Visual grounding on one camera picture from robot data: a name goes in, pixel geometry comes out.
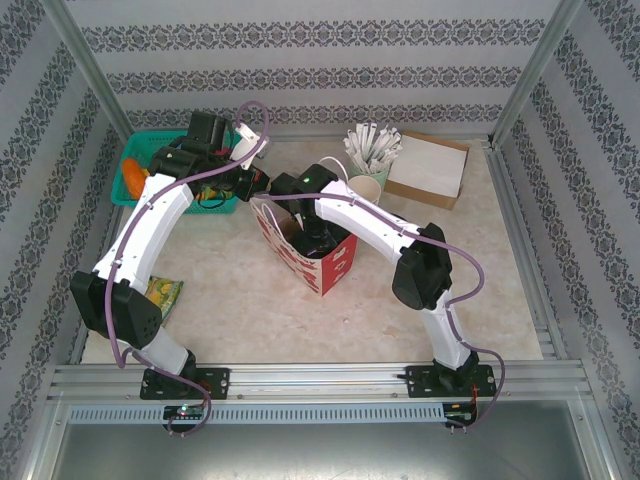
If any white and red paper bag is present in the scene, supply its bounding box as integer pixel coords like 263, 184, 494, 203
249, 155, 359, 297

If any teal plastic basket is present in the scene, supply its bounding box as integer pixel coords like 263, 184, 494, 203
110, 130, 241, 215

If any white paper sachet bundle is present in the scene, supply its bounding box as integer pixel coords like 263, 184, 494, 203
342, 122, 405, 176

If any orange toy fruit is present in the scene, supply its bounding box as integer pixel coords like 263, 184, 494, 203
122, 158, 151, 196

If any mint green paper cup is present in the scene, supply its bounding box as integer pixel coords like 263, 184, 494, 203
349, 159, 392, 189

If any brown cardboard box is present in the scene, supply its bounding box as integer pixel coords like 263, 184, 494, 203
383, 130, 472, 211

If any white napkin stack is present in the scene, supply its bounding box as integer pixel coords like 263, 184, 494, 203
388, 133, 469, 199

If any yellow green candy packet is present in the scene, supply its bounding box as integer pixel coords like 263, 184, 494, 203
144, 274, 185, 321

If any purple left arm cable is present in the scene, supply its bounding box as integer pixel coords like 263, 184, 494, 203
104, 101, 271, 439

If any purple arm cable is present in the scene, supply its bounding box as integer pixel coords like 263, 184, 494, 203
259, 192, 506, 436
104, 101, 271, 439

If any aluminium side rail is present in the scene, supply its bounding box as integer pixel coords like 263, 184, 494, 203
482, 139, 569, 361
69, 199, 124, 365

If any aluminium frame post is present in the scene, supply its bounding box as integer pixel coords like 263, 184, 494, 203
492, 0, 585, 146
42, 0, 132, 146

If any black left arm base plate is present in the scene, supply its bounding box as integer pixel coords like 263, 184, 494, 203
139, 367, 231, 401

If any aluminium mounting rail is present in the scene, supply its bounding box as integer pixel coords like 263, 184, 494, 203
47, 362, 586, 401

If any slotted grey cable duct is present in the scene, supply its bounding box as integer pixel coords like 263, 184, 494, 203
67, 403, 446, 425

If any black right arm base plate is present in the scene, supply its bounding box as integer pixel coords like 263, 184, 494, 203
402, 364, 499, 399

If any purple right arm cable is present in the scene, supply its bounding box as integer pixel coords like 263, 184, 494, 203
259, 192, 506, 436

